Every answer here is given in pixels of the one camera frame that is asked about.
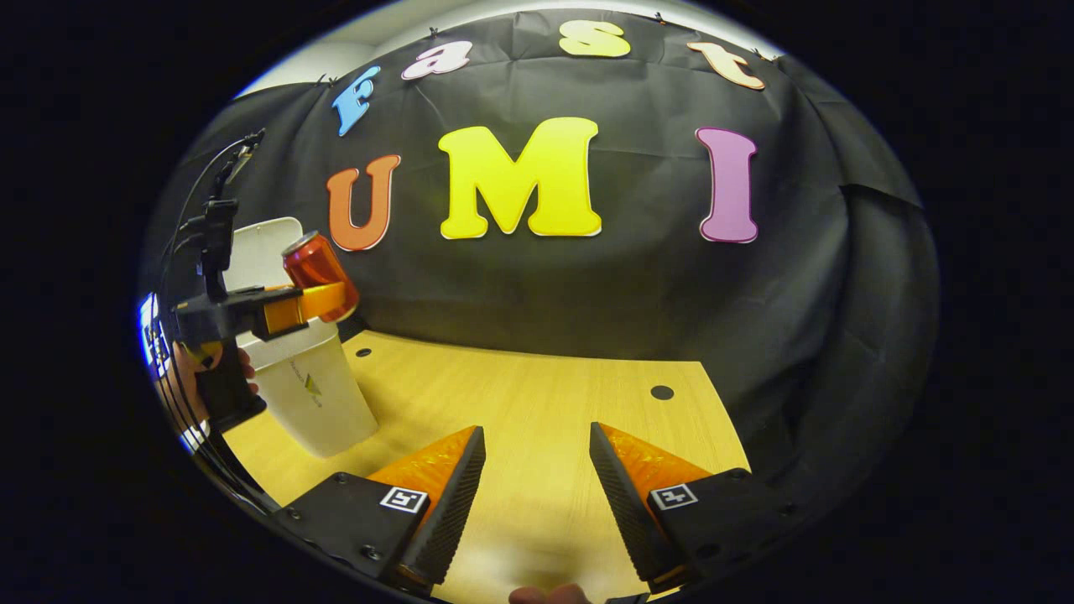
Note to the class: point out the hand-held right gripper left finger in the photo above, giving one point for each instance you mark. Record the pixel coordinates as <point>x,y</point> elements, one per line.
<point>453,512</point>

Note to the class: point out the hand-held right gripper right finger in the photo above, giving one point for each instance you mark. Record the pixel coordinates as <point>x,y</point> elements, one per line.
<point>625,512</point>

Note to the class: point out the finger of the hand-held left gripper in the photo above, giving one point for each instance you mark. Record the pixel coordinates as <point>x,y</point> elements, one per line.
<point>302,309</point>

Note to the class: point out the red pop can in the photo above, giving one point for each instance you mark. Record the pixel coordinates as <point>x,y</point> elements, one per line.
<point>315,260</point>

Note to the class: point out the white desktop garbage bin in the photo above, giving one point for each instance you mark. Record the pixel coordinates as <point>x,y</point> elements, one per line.
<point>310,403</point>

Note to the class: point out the wooden desktop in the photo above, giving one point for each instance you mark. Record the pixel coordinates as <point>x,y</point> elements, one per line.
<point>537,403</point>

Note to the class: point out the black computer monitor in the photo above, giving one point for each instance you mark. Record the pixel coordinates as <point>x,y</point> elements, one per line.
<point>151,335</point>

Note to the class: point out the black backdrop cloth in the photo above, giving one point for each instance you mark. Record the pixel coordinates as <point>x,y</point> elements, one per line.
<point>638,277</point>

